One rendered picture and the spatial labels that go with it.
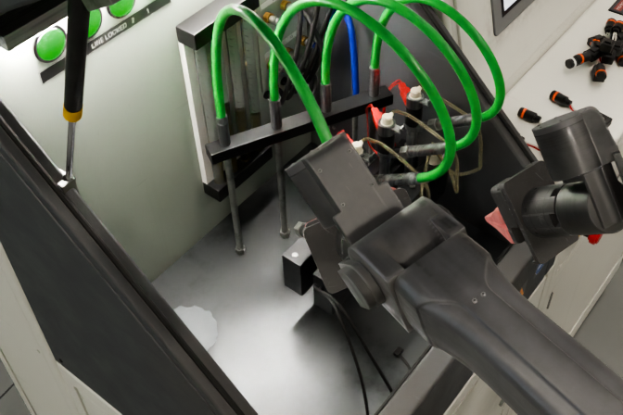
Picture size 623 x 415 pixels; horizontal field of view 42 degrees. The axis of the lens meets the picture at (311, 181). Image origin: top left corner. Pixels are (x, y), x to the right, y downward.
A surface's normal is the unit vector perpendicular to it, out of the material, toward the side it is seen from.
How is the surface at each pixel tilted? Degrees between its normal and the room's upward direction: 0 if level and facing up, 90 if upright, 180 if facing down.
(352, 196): 38
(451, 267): 18
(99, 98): 90
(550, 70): 0
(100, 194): 90
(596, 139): 56
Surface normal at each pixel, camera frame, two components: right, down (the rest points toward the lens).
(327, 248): 0.07, 0.03
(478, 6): 0.76, 0.25
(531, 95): -0.03, -0.70
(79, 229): 0.51, -0.22
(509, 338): -0.33, -0.71
